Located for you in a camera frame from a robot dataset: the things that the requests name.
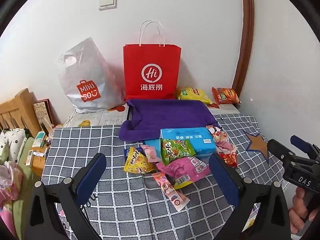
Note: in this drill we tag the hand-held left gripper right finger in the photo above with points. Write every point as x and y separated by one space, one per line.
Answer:
225 180

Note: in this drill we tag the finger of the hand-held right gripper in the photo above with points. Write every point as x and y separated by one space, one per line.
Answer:
277 147
300 141

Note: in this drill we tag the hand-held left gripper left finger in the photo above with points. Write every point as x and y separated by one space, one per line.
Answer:
92 177

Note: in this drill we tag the small red snack packet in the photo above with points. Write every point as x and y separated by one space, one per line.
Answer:
230 160

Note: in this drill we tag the pink cartoon snack packet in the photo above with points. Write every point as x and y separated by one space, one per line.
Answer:
222 140

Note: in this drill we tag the small blue snack packet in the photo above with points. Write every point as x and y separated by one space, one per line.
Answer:
126 152

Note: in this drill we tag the large pink snack bag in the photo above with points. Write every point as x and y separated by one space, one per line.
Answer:
182 170

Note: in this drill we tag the yellow triangular snack packet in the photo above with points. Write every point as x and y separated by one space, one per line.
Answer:
137 163

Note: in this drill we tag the orange pink stick packet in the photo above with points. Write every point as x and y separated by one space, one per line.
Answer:
170 192

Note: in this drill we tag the green snack packet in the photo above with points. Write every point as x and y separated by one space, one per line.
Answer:
175 150

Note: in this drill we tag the pale pink peach packet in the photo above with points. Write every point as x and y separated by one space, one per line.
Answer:
151 153

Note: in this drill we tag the purple towel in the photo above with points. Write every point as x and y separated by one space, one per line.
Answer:
170 115

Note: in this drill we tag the person's right hand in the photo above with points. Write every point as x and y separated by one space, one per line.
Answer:
297 205

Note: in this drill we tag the grey checked blanket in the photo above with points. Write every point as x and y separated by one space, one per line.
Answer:
120 200

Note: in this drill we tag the blue tissue pack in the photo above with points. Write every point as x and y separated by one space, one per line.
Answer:
197 140

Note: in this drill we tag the wooden nightstand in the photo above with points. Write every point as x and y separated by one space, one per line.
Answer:
37 167

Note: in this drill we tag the teal small box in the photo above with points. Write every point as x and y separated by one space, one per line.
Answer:
40 138

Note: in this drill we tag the white remote control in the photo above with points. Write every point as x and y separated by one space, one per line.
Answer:
30 157

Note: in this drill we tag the green cloth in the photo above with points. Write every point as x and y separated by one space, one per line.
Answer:
25 180

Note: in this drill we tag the orange chips bag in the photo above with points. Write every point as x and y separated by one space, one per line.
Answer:
226 95

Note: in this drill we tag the patterned brown box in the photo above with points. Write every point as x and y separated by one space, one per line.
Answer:
41 112

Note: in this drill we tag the pink cloth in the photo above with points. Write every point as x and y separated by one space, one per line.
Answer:
7 187

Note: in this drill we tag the white floral pillow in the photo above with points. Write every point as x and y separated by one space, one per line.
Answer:
12 140

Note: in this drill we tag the yellow chips bag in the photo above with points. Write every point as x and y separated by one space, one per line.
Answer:
192 93

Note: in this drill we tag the wooden headboard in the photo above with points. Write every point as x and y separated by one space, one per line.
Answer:
22 105

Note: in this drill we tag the white plastic shopping bag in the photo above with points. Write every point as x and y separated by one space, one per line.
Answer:
85 75

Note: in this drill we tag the red paper bag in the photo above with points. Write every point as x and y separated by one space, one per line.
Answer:
150 60

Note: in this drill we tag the brown wooden door frame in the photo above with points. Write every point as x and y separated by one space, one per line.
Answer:
246 30

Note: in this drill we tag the white light switch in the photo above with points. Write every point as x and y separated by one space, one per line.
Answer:
107 2

